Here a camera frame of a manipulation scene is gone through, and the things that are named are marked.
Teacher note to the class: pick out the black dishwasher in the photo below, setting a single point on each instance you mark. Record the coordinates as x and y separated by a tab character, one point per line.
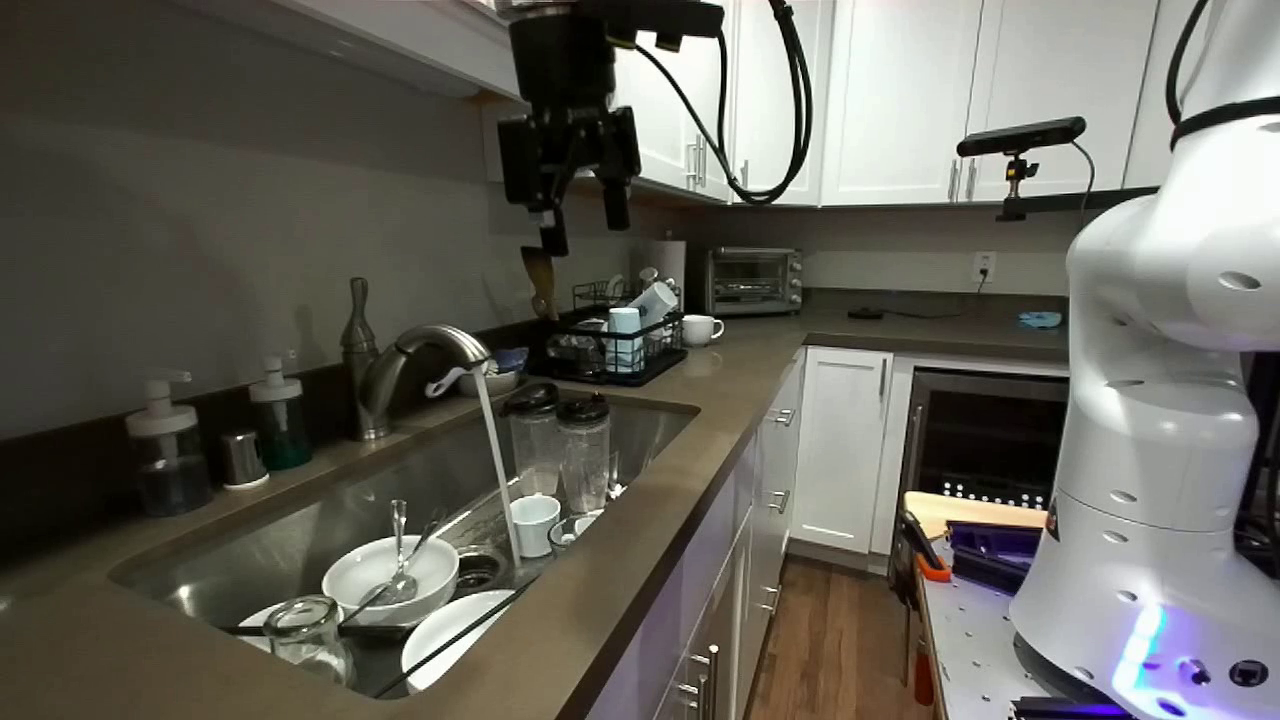
986	438

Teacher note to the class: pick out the small metal cup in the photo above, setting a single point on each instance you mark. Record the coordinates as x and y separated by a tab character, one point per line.
247	471

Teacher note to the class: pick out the wooden spatula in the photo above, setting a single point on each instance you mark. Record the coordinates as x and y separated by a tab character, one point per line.
543	283

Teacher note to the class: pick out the white mug on counter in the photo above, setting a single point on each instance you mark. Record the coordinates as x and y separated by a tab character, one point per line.
700	329

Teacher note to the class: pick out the white bowl in sink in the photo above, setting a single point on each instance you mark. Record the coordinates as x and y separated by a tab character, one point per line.
429	560

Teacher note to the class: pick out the light blue cup in rack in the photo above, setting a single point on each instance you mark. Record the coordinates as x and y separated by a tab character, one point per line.
627	341

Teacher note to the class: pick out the stainless steel sink basin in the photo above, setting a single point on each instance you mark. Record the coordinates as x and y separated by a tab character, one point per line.
450	497

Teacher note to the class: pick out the clear soap dispenser white pump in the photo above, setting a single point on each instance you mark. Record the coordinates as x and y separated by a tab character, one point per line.
168	449

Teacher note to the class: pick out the metal spoon in bowl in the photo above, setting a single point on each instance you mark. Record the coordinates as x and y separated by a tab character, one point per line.
400	581

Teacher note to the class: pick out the silver toaster oven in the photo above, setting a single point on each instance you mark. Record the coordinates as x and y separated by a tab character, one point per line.
753	283

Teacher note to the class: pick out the brushed steel faucet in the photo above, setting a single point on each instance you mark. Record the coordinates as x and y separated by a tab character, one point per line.
379	370

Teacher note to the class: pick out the black dish drying rack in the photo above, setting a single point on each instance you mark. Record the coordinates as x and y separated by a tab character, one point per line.
577	351

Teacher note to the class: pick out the glass jar in sink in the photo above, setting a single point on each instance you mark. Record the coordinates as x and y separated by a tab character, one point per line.
305	638

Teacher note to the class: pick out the black camera on stand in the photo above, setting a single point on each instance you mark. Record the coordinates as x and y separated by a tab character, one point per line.
1015	146

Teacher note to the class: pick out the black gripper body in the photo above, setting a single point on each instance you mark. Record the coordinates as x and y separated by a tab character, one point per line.
564	75

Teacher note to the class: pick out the white plate in sink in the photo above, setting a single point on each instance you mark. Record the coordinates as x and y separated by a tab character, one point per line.
447	638

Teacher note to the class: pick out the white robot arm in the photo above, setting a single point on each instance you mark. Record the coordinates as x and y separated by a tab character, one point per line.
1136	586

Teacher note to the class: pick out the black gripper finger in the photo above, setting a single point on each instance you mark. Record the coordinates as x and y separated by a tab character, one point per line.
619	200
554	232

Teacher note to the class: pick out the white mug in sink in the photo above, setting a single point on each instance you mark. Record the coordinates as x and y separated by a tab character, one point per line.
535	520

